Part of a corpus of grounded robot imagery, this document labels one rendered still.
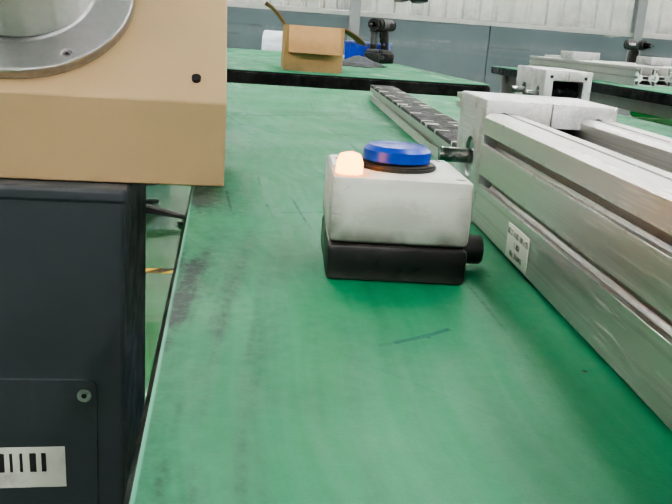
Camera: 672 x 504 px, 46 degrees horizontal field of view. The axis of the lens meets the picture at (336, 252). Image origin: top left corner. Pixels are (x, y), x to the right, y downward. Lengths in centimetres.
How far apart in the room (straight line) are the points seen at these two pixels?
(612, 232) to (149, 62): 46
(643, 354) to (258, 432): 16
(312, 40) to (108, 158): 212
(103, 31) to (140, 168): 12
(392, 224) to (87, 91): 34
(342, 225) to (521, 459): 20
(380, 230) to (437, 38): 1154
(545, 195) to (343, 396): 20
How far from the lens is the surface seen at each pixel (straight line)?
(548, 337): 40
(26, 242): 71
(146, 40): 74
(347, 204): 44
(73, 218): 69
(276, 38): 544
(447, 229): 45
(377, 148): 47
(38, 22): 72
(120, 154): 70
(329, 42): 279
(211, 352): 35
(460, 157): 65
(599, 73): 419
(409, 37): 1188
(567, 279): 42
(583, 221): 41
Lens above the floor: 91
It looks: 15 degrees down
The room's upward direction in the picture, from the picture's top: 4 degrees clockwise
